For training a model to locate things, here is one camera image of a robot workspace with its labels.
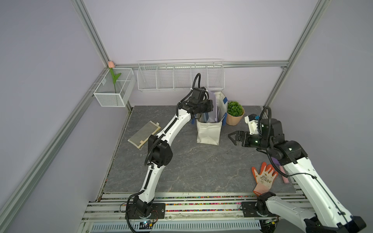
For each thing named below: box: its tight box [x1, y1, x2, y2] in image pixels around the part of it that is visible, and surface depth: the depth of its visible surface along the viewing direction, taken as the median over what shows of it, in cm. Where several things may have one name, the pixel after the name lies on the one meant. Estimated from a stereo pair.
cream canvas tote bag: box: [195, 90, 228, 146], surface depth 96 cm
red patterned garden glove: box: [251, 162, 279, 197], surface depth 83 cm
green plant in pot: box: [226, 100, 245, 126], surface depth 104 cm
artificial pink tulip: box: [107, 60, 122, 94], surface depth 93 cm
